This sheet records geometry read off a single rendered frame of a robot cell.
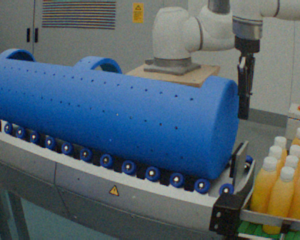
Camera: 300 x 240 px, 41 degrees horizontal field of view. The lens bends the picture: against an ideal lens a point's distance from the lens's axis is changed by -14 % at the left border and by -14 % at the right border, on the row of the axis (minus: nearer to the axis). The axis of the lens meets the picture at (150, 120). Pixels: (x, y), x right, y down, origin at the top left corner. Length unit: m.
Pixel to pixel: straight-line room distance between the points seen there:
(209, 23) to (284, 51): 2.20
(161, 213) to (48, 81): 0.52
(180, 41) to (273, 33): 2.23
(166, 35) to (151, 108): 0.64
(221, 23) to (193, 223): 0.87
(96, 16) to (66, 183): 1.76
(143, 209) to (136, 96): 0.34
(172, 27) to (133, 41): 1.17
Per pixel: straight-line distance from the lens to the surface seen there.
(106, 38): 3.01
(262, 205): 1.15
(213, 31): 1.81
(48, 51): 3.30
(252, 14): 1.12
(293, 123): 1.45
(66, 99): 1.31
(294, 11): 1.19
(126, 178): 1.33
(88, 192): 1.40
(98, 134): 1.28
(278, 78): 4.01
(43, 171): 1.51
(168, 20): 1.77
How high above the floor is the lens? 1.59
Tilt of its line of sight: 23 degrees down
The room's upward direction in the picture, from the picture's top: 1 degrees clockwise
